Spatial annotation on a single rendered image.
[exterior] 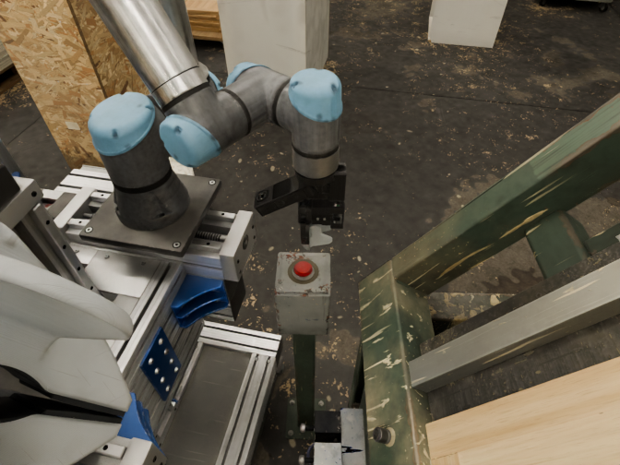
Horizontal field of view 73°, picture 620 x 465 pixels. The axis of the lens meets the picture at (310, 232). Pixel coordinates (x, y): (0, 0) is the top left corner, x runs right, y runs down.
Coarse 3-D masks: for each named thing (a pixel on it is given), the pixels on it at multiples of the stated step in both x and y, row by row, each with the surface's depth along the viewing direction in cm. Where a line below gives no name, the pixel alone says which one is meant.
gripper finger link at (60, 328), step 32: (0, 224) 8; (0, 256) 5; (32, 256) 9; (0, 288) 5; (32, 288) 5; (64, 288) 5; (0, 320) 8; (32, 320) 8; (64, 320) 6; (96, 320) 6; (128, 320) 6; (0, 352) 8; (32, 352) 9; (64, 352) 9; (96, 352) 10; (32, 384) 9; (64, 384) 9; (96, 384) 10
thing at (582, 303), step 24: (576, 288) 59; (600, 288) 56; (528, 312) 63; (552, 312) 60; (576, 312) 57; (600, 312) 56; (480, 336) 68; (504, 336) 65; (528, 336) 62; (552, 336) 61; (432, 360) 75; (456, 360) 70; (480, 360) 67; (504, 360) 67; (432, 384) 75
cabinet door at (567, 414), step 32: (544, 384) 59; (576, 384) 55; (608, 384) 52; (448, 416) 70; (480, 416) 65; (512, 416) 61; (544, 416) 57; (576, 416) 54; (608, 416) 51; (448, 448) 67; (480, 448) 63; (512, 448) 59; (544, 448) 56; (576, 448) 53; (608, 448) 50
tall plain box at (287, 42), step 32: (224, 0) 254; (256, 0) 250; (288, 0) 246; (320, 0) 288; (224, 32) 268; (256, 32) 264; (288, 32) 260; (320, 32) 306; (256, 64) 279; (288, 64) 275; (320, 64) 326
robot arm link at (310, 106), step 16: (304, 80) 57; (320, 80) 57; (336, 80) 58; (288, 96) 60; (304, 96) 56; (320, 96) 56; (336, 96) 57; (288, 112) 60; (304, 112) 58; (320, 112) 57; (336, 112) 59; (288, 128) 63; (304, 128) 60; (320, 128) 59; (336, 128) 61; (304, 144) 62; (320, 144) 61; (336, 144) 63
